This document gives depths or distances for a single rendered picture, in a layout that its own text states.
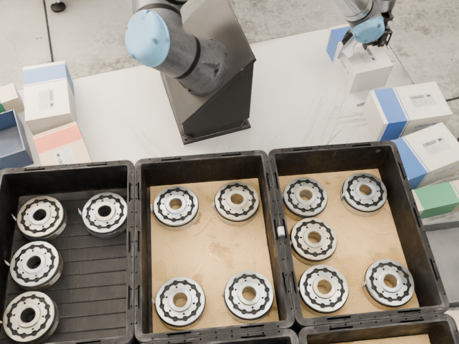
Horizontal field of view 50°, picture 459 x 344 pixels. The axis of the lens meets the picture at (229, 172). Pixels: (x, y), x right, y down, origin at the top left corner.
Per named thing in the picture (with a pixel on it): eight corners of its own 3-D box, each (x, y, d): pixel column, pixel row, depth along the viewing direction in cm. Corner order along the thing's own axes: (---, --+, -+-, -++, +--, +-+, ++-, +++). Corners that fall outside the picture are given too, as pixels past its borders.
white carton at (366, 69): (324, 48, 160) (330, 26, 152) (358, 41, 162) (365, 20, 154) (349, 93, 150) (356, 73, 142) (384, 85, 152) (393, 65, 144)
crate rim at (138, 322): (135, 164, 111) (134, 158, 109) (266, 154, 113) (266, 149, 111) (136, 345, 91) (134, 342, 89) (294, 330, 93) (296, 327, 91)
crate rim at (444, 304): (266, 154, 113) (267, 149, 111) (391, 145, 115) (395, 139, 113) (295, 330, 93) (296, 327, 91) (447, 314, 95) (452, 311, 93)
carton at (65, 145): (99, 180, 133) (93, 166, 126) (55, 196, 130) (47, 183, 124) (82, 136, 140) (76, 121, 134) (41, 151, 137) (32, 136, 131)
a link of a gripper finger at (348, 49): (337, 67, 145) (360, 44, 139) (330, 52, 148) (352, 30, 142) (343, 69, 147) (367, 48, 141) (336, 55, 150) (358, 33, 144)
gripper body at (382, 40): (363, 52, 140) (374, 19, 129) (351, 31, 144) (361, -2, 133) (387, 47, 141) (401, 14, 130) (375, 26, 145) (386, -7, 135)
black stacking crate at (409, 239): (263, 176, 121) (267, 151, 112) (380, 167, 123) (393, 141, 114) (289, 340, 101) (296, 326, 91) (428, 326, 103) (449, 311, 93)
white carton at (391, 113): (375, 142, 141) (384, 123, 133) (361, 110, 147) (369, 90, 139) (440, 132, 143) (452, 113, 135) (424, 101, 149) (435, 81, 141)
